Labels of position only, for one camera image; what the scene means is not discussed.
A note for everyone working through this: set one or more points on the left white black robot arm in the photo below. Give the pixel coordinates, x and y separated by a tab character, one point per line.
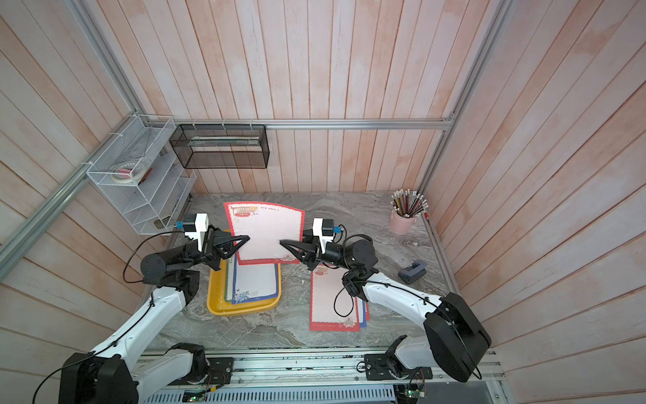
109	373

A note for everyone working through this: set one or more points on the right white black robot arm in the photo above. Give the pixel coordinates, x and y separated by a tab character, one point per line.
454	340

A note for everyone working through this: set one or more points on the bundle of pencils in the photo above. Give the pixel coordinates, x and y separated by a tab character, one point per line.
409	203

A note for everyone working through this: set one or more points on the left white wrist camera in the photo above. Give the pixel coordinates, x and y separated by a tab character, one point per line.
195	227

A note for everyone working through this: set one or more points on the yellow plastic storage tray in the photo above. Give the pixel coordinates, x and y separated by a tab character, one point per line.
236	290

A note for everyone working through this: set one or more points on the stack of coloured stationery paper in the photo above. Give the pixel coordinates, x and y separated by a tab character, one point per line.
229	283

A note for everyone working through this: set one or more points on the tape roll on shelf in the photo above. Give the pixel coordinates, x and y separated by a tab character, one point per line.
128	173

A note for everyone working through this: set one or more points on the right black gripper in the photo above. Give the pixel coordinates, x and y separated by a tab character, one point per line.
314	257

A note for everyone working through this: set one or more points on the white wire wall shelf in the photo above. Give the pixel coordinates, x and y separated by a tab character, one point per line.
155	204

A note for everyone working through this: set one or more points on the pink pencil cup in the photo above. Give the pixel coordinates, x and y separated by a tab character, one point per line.
400	225

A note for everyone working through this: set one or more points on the horizontal aluminium frame bar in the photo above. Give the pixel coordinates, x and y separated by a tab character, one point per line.
320	124

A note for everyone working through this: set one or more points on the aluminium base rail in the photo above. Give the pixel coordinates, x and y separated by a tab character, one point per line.
298	367

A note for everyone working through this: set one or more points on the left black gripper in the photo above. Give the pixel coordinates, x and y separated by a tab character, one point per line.
222	244

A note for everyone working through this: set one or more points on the grey blue hole punch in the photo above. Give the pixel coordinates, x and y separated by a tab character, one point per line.
414	272

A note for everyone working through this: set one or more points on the black mesh wall basket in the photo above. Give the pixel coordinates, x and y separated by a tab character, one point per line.
221	146

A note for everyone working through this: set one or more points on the blue floral stationery paper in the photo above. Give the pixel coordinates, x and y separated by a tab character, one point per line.
255	280
362	313

